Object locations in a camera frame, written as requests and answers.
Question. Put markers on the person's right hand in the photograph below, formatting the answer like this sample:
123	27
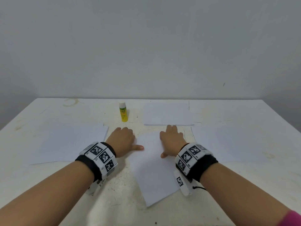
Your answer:
173	141

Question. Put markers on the person's left hand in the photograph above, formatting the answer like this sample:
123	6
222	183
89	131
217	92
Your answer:
121	141

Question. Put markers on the yellow glue stick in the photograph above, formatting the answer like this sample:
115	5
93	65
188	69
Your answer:
123	113

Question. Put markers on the glued white paper sheet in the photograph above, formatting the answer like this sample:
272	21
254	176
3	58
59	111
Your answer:
155	179
167	113

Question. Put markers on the stack of white paper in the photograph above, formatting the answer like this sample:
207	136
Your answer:
68	143
233	142

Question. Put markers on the person's right forearm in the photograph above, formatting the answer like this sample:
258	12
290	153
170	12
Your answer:
242	197

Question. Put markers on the person's left forearm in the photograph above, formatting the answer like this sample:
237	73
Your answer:
44	197

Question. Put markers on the black marker wristband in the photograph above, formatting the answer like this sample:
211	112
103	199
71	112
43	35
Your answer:
98	160
195	161

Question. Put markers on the pink sleeve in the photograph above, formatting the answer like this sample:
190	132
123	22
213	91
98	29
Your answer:
291	219

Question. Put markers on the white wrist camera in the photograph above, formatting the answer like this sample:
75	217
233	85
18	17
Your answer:
182	183
95	186

